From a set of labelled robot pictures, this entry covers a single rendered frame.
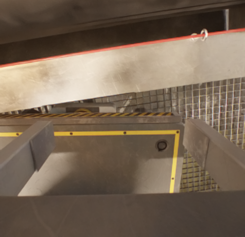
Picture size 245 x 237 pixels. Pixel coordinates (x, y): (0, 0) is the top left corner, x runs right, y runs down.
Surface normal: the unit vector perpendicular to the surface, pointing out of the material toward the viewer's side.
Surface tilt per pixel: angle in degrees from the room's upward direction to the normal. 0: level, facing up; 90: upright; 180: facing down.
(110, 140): 0
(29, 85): 0
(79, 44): 6
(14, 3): 72
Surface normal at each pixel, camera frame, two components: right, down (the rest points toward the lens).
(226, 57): 0.02, 0.29
